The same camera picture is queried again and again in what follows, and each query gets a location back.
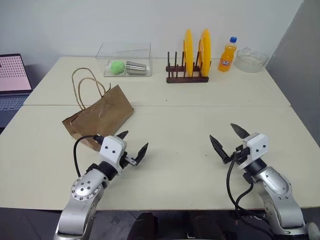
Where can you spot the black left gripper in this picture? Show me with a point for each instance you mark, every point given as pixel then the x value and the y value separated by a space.
pixel 129 160

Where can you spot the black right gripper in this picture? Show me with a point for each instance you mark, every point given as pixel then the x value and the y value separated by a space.
pixel 239 153

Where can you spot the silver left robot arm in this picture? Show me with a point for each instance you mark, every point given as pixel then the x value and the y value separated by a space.
pixel 82 190

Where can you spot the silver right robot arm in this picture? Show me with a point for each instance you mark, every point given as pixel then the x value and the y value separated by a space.
pixel 275 186

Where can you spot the dark wooden dish rack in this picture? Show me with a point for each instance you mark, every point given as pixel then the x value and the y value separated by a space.
pixel 186 79

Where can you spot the stainless steel cup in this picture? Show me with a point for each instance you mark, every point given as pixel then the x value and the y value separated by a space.
pixel 136 67

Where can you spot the green fuzzy ball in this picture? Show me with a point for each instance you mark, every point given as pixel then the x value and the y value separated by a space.
pixel 117 67

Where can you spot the orange soda bottle blue cap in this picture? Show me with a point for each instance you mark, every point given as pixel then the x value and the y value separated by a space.
pixel 226 58

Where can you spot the clear glass bowl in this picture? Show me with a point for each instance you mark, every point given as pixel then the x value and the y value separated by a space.
pixel 251 61

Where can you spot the dark rounded shape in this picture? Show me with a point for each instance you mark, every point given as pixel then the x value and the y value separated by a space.
pixel 203 226
pixel 143 226

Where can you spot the yellow plate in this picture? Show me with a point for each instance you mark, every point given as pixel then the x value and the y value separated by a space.
pixel 189 53
pixel 206 53

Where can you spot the clear plastic box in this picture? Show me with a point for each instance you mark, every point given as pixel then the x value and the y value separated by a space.
pixel 120 48

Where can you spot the small white round object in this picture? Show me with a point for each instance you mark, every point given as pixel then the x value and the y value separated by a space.
pixel 313 231

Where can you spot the grey laptop with pink screen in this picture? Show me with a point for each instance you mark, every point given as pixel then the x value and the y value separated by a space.
pixel 12 72

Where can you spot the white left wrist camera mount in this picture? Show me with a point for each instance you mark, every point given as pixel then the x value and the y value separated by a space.
pixel 111 148

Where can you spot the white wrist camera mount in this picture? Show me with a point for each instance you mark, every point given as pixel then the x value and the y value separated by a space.
pixel 257 147
pixel 111 148

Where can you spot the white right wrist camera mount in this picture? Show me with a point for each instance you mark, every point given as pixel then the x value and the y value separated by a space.
pixel 257 147

